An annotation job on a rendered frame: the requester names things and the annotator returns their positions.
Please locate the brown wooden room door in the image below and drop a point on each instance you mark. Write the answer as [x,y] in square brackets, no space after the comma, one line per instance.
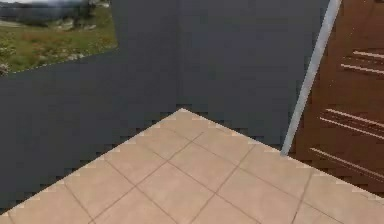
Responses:
[350,93]

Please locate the window with landscape view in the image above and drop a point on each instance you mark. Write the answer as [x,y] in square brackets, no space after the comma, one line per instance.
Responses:
[50,36]

